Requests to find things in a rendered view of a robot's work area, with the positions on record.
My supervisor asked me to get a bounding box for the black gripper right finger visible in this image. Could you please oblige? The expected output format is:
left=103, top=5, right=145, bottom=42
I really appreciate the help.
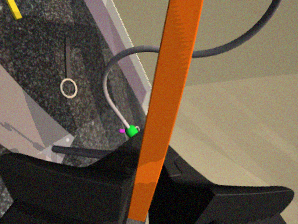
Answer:
left=149, top=145, right=294, bottom=224

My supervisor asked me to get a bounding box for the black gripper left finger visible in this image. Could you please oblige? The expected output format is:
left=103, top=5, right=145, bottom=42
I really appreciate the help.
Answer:
left=0, top=129, right=145, bottom=224

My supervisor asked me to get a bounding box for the orange handle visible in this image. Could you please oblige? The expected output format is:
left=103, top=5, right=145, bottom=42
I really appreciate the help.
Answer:
left=128, top=0, right=204, bottom=221

